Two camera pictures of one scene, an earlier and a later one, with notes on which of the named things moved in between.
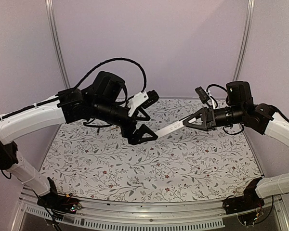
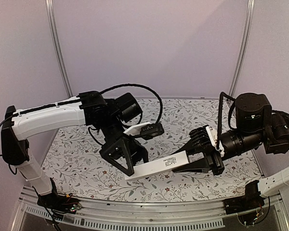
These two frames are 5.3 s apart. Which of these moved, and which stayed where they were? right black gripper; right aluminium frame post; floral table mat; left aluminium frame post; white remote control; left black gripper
Moved: white remote control; right black gripper; left black gripper
Stayed: floral table mat; left aluminium frame post; right aluminium frame post
